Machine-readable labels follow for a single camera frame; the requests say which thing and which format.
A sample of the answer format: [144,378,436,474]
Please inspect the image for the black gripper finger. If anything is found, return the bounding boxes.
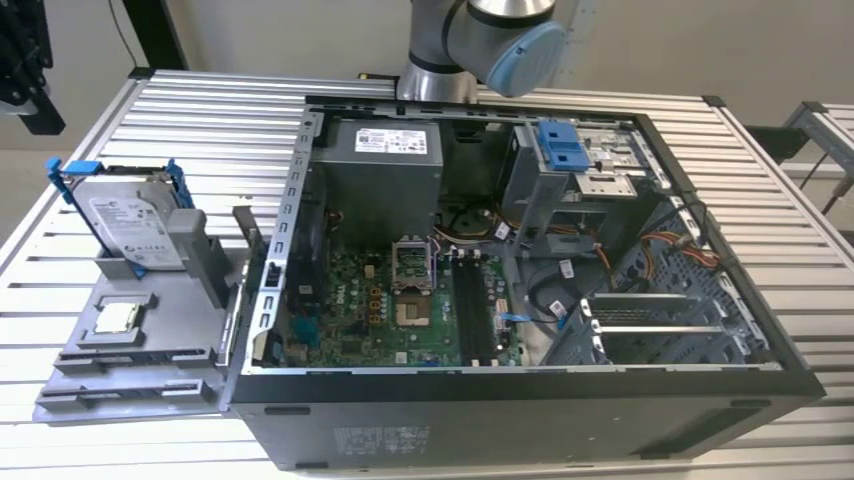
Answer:
[0,74,22,117]
[9,69,67,135]

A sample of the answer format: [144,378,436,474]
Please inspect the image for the hard disk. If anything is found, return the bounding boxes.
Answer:
[46,158,195,276]

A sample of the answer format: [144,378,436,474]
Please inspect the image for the coloured power wire bundle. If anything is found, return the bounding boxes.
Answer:
[639,230,727,275]

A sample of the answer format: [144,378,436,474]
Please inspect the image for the grey disk bay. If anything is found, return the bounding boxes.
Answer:
[539,292,762,366]

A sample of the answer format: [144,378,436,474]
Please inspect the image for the silver CPU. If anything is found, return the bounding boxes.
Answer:
[92,302,146,334]

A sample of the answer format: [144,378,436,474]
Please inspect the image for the green graphics card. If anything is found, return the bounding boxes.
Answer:
[230,188,272,361]

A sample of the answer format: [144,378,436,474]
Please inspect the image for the grey parts rack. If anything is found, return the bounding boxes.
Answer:
[32,204,259,426]

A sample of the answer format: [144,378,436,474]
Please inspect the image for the black case fan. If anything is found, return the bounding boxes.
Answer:
[290,164,332,311]

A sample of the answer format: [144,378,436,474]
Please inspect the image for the grey power supply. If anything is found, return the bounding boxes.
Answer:
[312,119,446,241]

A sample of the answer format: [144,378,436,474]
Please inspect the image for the green motherboard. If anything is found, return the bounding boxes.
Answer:
[263,234,529,369]

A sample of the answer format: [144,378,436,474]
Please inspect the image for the metal socket cover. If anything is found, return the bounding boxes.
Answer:
[390,239,439,294]

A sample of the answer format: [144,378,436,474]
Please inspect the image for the CPU socket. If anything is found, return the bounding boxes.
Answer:
[392,294,435,329]

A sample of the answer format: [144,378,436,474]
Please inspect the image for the black RAM slot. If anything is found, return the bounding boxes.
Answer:
[474,248,503,368]
[466,248,494,368]
[450,248,477,368]
[458,248,486,368]

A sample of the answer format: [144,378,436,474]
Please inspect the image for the grey optical drive cage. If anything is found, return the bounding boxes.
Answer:
[499,117,673,256]

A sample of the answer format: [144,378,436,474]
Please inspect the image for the blue drive latch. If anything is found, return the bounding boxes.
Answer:
[537,119,593,171]

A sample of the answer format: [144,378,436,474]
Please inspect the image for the black PC case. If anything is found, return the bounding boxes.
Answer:
[223,92,829,474]

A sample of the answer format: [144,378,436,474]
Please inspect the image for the aluminium side table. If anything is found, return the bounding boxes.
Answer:
[777,99,854,211]

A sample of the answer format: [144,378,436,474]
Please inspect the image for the black metal post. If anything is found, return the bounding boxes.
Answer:
[123,0,192,71]

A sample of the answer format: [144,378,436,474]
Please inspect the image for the yellow black supply wires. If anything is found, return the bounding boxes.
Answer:
[431,219,519,244]

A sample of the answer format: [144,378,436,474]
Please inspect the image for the black looped wire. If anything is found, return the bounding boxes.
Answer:
[523,259,642,329]

